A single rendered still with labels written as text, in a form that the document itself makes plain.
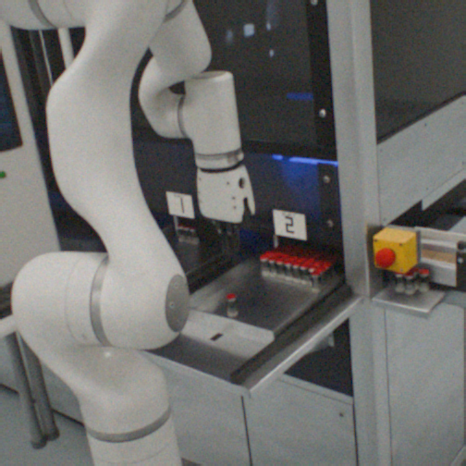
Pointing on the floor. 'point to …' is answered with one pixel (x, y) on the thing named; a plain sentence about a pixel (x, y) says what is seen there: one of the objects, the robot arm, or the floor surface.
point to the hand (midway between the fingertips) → (230, 242)
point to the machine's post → (361, 220)
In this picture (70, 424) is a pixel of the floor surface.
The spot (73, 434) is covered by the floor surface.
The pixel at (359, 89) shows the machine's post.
